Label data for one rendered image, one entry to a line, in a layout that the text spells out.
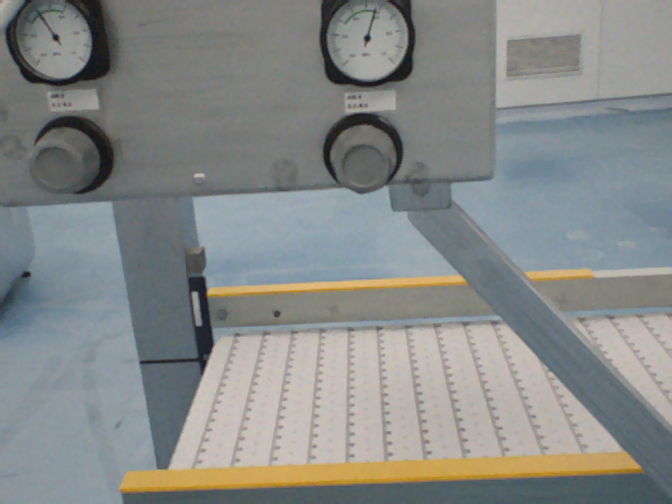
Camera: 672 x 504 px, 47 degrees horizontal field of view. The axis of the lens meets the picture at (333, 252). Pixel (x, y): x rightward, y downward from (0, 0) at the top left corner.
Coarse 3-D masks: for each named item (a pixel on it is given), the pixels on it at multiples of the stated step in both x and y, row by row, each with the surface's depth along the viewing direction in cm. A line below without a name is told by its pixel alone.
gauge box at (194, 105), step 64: (0, 0) 31; (128, 0) 31; (192, 0) 30; (256, 0) 30; (320, 0) 30; (448, 0) 30; (0, 64) 32; (128, 64) 31; (192, 64) 31; (256, 64) 31; (320, 64) 31; (448, 64) 31; (0, 128) 32; (128, 128) 32; (192, 128) 32; (256, 128) 32; (320, 128) 32; (448, 128) 32; (0, 192) 33; (128, 192) 33; (192, 192) 33; (256, 192) 33
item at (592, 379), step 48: (432, 192) 37; (432, 240) 38; (480, 240) 37; (480, 288) 38; (528, 288) 36; (528, 336) 37; (576, 336) 35; (576, 384) 36; (624, 384) 35; (624, 432) 35
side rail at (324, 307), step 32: (416, 288) 67; (448, 288) 67; (544, 288) 67; (576, 288) 67; (608, 288) 67; (640, 288) 67; (224, 320) 69; (256, 320) 69; (288, 320) 69; (320, 320) 69; (352, 320) 68
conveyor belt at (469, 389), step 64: (576, 320) 67; (640, 320) 66; (256, 384) 60; (320, 384) 59; (384, 384) 59; (448, 384) 58; (512, 384) 58; (640, 384) 56; (192, 448) 52; (256, 448) 52; (320, 448) 51; (384, 448) 51; (448, 448) 50; (512, 448) 50; (576, 448) 50
